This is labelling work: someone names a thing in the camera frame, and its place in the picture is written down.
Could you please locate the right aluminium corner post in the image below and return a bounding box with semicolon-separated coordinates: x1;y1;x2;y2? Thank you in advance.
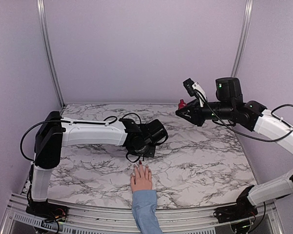
230;0;254;77

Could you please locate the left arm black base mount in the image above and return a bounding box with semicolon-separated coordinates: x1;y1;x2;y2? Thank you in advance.
26;191;68;222

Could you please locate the blue shirt sleeve forearm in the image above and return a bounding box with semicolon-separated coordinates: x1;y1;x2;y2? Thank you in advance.
131;190;163;234

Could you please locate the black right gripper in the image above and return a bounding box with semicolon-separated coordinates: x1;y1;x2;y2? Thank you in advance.
176;97;234;127

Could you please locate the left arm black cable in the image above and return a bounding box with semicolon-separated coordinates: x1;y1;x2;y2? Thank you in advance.
20;112;147;164

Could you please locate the aluminium corner post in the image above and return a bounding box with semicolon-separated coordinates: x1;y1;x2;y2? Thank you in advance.
230;0;254;77
37;0;65;109

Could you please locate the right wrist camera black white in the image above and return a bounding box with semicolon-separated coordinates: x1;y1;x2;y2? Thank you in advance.
183;78;207;107

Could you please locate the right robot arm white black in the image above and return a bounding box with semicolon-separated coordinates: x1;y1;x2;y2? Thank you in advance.
175;77;293;218

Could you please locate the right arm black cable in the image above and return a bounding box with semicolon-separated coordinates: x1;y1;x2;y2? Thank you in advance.
195;90;293;143

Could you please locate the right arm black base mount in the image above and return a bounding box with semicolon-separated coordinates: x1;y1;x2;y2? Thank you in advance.
213;185;258;223

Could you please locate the left aluminium corner post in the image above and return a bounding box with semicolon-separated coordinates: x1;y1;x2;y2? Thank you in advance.
37;0;65;109

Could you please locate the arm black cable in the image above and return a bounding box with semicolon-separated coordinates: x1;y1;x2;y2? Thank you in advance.
20;112;147;164
195;90;293;143

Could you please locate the red nail polish bottle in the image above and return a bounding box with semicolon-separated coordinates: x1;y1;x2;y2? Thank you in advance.
178;99;187;110

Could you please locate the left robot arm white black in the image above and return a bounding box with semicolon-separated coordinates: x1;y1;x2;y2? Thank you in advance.
30;111;168;217

